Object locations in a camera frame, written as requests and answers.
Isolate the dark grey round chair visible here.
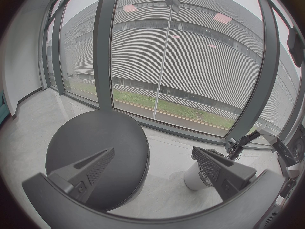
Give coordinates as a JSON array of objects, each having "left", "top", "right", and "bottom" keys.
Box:
[{"left": 45, "top": 110, "right": 149, "bottom": 212}]

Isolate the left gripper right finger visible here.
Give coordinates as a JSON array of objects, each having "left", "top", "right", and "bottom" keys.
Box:
[{"left": 191, "top": 146, "right": 257, "bottom": 202}]

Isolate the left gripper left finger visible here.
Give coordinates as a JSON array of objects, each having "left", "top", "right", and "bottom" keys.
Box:
[{"left": 48, "top": 148, "right": 115, "bottom": 204}]

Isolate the white trash bin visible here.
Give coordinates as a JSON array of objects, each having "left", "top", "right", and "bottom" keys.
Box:
[{"left": 184, "top": 149, "right": 225, "bottom": 191}]

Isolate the blue-green curtain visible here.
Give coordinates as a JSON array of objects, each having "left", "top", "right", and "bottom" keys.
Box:
[{"left": 0, "top": 91, "right": 7, "bottom": 126}]

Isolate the window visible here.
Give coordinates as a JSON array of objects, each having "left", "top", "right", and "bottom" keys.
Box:
[{"left": 38, "top": 0, "right": 305, "bottom": 152}]

